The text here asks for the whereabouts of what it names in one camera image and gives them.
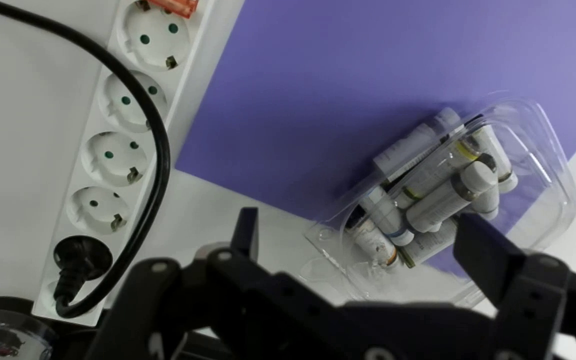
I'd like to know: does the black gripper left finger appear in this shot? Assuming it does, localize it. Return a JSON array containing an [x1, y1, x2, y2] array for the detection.
[[231, 206, 263, 261]]

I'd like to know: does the purple rectangular mat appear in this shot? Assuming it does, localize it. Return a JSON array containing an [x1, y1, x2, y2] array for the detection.
[[174, 0, 576, 278]]

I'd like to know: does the clear plastic clamshell container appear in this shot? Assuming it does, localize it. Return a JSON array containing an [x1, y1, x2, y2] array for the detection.
[[304, 98, 576, 309]]

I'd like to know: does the round metal disc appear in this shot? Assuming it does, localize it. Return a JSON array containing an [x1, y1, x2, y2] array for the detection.
[[0, 297, 61, 360]]

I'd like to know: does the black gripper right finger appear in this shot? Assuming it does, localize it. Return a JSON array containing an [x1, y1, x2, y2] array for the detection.
[[453, 212, 528, 321]]

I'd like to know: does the white power strip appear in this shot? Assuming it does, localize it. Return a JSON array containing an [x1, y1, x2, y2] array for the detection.
[[30, 0, 218, 328]]

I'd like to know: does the black power cable with plug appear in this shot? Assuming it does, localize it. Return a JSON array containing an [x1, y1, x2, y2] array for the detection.
[[0, 0, 173, 319]]

